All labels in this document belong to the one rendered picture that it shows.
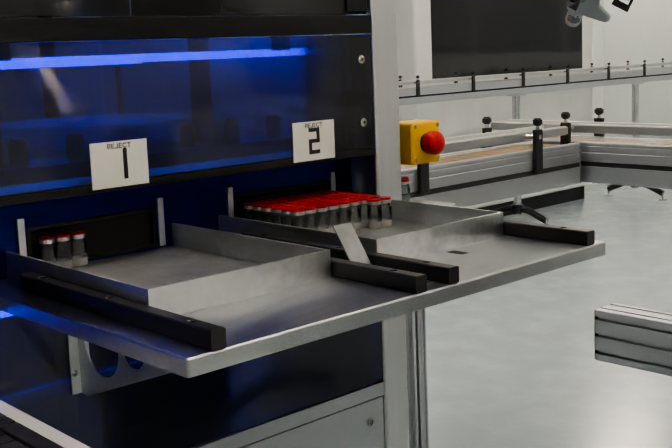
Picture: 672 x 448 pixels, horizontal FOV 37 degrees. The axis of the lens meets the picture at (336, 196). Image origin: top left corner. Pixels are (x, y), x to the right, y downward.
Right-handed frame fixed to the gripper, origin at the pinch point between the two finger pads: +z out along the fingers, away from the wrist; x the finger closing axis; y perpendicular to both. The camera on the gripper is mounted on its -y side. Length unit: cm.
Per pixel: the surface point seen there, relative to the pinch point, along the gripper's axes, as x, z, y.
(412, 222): -30.6, 28.7, -6.4
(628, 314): -2, 99, 37
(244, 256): -53, 7, -21
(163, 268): -61, 4, -28
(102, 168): -55, -2, -40
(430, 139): -15.2, 33.0, -11.8
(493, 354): 11, 257, 18
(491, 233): -30.2, 15.6, 5.7
